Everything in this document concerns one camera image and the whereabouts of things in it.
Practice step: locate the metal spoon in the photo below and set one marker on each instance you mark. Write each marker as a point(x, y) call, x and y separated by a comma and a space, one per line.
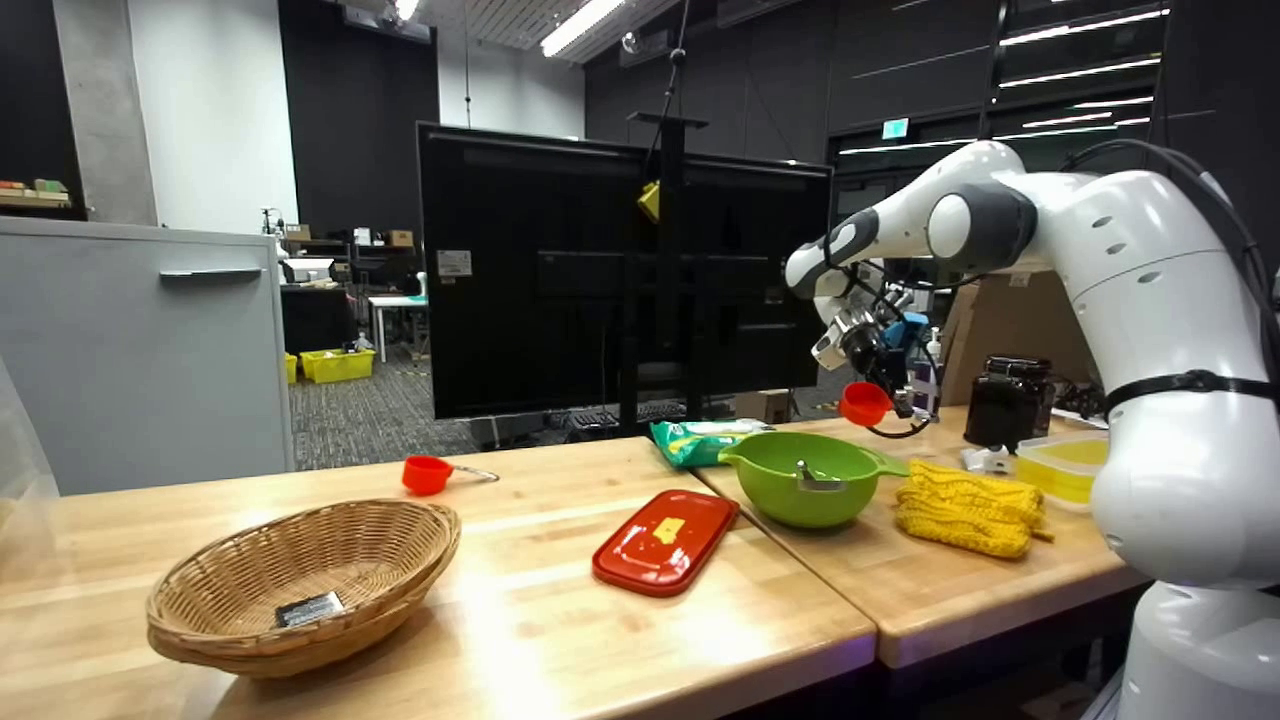
point(816, 468)

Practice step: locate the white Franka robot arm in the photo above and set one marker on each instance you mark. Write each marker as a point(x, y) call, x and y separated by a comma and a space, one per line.
point(1173, 481)

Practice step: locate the black pole stand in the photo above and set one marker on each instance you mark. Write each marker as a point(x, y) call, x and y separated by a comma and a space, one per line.
point(674, 265)

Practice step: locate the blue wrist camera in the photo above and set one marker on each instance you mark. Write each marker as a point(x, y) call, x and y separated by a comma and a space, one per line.
point(912, 327)

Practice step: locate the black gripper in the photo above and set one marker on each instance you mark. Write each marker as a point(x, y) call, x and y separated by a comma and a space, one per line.
point(880, 345)

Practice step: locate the grey cabinet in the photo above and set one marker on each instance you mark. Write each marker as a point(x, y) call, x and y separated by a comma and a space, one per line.
point(133, 361)

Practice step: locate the yellow tag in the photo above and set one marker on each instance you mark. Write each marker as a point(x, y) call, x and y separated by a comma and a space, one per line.
point(650, 199)

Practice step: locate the clear plastic bag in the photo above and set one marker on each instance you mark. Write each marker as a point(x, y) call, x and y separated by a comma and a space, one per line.
point(24, 464)

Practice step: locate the wall shelf with items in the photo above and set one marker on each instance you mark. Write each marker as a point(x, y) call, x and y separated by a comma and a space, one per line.
point(42, 191)

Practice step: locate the red rectangular tray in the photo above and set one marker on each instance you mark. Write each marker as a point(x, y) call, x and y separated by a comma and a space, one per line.
point(641, 555)

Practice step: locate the yellow bin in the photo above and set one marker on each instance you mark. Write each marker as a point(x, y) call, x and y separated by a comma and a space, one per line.
point(333, 365)

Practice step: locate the cardboard box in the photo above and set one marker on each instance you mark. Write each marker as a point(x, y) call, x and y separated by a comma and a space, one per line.
point(1014, 332)

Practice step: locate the white background table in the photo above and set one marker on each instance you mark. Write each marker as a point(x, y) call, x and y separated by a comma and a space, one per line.
point(396, 300)

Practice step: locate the silver packet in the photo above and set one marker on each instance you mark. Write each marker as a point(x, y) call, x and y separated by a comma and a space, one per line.
point(310, 610)

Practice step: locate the small yellow block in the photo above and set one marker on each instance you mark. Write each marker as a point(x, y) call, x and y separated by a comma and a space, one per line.
point(669, 531)

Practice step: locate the black jar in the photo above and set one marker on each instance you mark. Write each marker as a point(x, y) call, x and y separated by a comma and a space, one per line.
point(1003, 406)

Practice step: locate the white crumpled paper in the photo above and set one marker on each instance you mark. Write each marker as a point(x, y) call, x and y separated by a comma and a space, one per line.
point(986, 457)

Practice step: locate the yellow knitted cloth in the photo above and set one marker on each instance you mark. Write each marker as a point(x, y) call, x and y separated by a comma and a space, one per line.
point(964, 512)

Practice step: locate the yellow plastic container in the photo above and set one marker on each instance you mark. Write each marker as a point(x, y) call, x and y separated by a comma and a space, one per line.
point(1062, 468)

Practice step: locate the green plastic bowl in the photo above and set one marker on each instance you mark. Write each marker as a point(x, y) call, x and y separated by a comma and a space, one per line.
point(786, 502)

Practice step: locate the woven wicker basket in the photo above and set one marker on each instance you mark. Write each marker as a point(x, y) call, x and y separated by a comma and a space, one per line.
point(240, 629)

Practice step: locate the ceiling light strip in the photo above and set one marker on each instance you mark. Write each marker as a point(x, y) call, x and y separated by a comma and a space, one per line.
point(583, 27)

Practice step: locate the large black screen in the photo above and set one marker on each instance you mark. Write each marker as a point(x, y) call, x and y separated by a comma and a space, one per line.
point(533, 265)

